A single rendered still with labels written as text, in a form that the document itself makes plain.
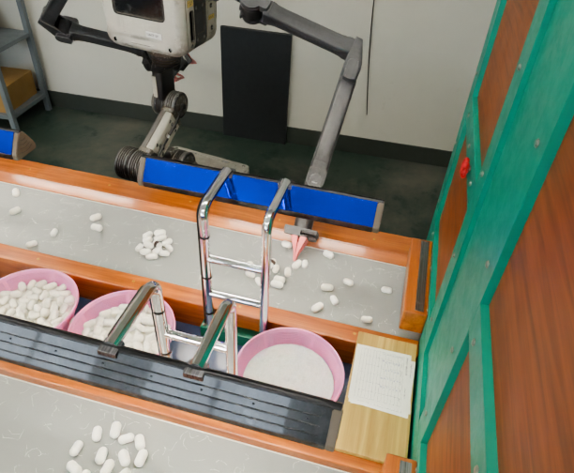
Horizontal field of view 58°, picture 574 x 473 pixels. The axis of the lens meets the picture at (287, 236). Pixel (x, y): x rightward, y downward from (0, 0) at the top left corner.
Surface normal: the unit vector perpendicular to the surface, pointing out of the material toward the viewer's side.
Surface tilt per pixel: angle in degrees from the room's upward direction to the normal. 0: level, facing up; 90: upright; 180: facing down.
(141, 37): 90
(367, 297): 0
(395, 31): 90
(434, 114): 90
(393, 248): 0
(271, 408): 58
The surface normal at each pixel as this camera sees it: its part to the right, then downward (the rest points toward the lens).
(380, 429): 0.05, -0.77
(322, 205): -0.19, 0.11
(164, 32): -0.38, 0.58
